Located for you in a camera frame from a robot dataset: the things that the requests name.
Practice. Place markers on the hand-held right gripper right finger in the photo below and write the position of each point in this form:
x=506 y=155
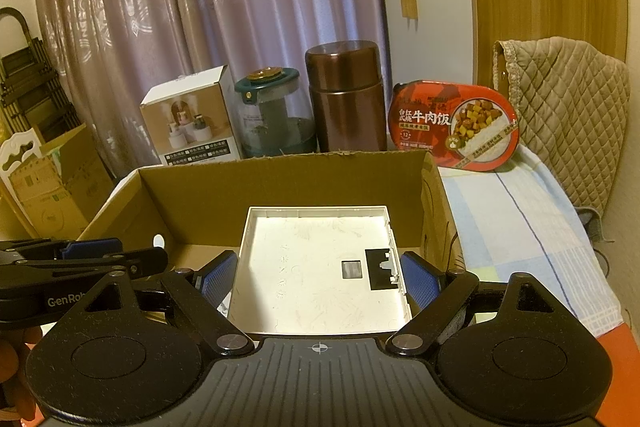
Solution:
x=420 y=277

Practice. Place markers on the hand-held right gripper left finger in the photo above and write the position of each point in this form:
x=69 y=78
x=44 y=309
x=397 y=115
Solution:
x=220 y=279

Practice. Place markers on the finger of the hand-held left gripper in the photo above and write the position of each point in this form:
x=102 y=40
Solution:
x=92 y=248
x=140 y=262

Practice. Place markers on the white square panel cover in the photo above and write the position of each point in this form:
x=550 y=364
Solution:
x=310 y=287

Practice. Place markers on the brown cardboard box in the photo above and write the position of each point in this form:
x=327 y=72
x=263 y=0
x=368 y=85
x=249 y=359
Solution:
x=310 y=182

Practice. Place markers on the person's left hand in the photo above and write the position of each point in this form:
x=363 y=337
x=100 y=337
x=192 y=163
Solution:
x=12 y=357

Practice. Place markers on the brown cardboard carton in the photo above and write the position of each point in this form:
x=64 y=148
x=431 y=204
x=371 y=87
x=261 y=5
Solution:
x=65 y=187

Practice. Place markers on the checked bedsheet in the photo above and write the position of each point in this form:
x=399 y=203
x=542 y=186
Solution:
x=525 y=247

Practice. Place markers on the white ornate wooden board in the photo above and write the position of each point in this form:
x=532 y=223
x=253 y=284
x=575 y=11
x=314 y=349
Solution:
x=15 y=152

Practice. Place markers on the red instant rice meal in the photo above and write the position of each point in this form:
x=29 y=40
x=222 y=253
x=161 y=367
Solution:
x=450 y=127

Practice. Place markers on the white product box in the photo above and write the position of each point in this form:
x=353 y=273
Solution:
x=190 y=117

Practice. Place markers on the glass jar with green lid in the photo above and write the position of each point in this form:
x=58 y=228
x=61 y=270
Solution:
x=270 y=122

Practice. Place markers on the dark folding step ladder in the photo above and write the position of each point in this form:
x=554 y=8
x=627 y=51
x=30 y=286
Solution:
x=30 y=87

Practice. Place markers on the grey cloth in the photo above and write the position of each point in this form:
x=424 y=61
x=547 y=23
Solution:
x=592 y=227

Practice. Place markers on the brown thermos flask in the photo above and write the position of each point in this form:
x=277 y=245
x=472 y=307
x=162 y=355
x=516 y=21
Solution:
x=345 y=102

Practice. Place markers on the beige quilted chair cover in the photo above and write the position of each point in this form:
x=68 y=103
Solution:
x=565 y=117

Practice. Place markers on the red printed cardboard sheet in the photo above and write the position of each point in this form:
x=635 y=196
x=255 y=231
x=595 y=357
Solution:
x=625 y=367

